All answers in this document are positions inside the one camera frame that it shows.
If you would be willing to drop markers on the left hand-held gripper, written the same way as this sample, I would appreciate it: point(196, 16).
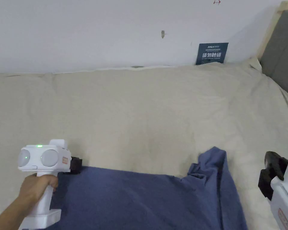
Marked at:
point(44, 160)

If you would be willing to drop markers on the dark blue shirt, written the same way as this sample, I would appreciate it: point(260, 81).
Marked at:
point(144, 198)

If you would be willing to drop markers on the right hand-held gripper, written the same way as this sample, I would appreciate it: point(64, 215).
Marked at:
point(282, 191)

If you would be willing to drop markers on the bed with beige sheet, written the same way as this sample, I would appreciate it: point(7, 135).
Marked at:
point(134, 112)

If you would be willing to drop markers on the person's left forearm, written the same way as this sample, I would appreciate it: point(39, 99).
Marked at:
point(7, 213)

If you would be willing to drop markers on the grey padded headboard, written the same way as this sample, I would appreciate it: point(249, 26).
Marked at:
point(282, 52)

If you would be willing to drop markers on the person's left hand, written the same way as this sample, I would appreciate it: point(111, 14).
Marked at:
point(37, 185)

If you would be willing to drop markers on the dark blue sign card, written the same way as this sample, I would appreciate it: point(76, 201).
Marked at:
point(211, 53)

